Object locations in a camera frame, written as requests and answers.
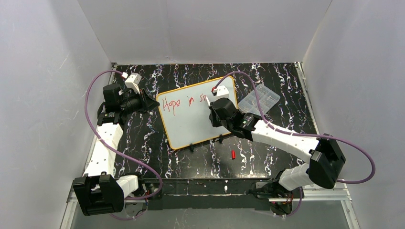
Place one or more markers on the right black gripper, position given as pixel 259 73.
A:
pixel 214 113

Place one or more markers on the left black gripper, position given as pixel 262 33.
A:
pixel 143 101

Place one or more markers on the yellow framed whiteboard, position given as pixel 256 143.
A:
pixel 185 115

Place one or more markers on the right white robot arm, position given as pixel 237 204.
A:
pixel 322 156

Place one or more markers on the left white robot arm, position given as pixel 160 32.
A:
pixel 97 191

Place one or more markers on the clear plastic screw box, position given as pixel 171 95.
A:
pixel 267 99

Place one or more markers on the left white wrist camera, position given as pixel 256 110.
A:
pixel 132 82

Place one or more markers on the aluminium table frame rail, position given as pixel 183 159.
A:
pixel 221 204

